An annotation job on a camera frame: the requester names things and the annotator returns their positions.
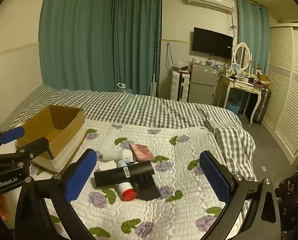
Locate white handheld device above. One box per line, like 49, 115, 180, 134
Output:
99, 150, 135, 165

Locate clear water jug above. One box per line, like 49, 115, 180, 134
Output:
114, 82, 133, 94

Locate red packet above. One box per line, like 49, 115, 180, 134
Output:
129, 142, 155, 162

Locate grey small refrigerator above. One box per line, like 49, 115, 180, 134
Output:
188, 63, 220, 104

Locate hanging cables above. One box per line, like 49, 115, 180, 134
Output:
165, 43, 175, 74

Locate dark suitcase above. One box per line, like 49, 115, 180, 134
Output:
251, 87, 272, 124

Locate white air conditioner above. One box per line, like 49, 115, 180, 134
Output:
187, 0, 235, 14

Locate grey checked bedsheet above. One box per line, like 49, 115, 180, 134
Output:
0, 84, 256, 188

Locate black rectangular case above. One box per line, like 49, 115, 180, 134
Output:
133, 174, 161, 201

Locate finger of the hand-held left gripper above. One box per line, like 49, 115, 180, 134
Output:
0, 127, 25, 155
4, 137, 56, 167

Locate white floral quilt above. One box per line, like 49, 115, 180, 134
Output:
27, 119, 258, 240

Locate person's left hand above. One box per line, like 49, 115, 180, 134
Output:
0, 194, 12, 218

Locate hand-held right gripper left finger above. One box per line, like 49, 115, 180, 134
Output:
14, 148, 97, 240

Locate white tube with red cap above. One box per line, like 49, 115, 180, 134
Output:
116, 160, 137, 202

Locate white pole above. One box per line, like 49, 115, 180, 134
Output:
150, 39, 158, 97

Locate small white box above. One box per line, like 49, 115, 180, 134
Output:
97, 160, 117, 173

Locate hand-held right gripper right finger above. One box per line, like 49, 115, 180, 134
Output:
199, 150, 280, 240

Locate black remote control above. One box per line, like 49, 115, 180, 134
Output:
93, 161, 155, 188

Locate black wall television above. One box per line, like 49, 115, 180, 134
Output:
192, 27, 234, 60

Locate white louvered wardrobe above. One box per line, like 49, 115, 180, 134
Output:
260, 24, 298, 158

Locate white oval vanity mirror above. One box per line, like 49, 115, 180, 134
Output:
231, 42, 253, 77

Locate blue basket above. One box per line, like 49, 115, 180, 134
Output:
227, 99, 242, 114

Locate white oil heater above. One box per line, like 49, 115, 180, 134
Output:
169, 71, 190, 102

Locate white dressing table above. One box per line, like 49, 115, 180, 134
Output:
217, 73, 269, 124

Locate narrow green curtain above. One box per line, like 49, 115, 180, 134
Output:
236, 0, 271, 75

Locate dark printed clothing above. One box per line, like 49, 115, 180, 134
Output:
275, 159, 298, 240

